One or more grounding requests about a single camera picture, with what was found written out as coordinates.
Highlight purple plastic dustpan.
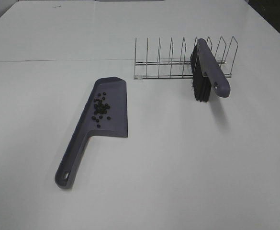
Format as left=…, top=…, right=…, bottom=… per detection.
left=55, top=77, right=128, bottom=189

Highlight pile of coffee beans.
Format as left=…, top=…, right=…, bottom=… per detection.
left=91, top=92, right=112, bottom=128

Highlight purple brush black bristles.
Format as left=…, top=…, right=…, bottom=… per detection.
left=190, top=38, right=231, bottom=102

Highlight metal wire rack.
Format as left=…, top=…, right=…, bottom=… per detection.
left=133, top=36, right=239, bottom=80

